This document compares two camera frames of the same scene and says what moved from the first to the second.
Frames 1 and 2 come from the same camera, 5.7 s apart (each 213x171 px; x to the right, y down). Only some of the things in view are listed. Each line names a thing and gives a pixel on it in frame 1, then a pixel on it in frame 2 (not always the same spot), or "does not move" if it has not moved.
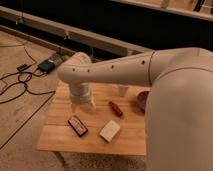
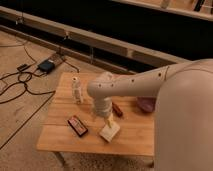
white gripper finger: x=74 y=107 -> x=108 y=122
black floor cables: x=21 y=74 does not move
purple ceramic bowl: x=141 y=100 does not move
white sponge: x=110 y=130 does not move
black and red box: x=77 y=125 does not move
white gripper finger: x=91 y=105 -> x=110 y=117
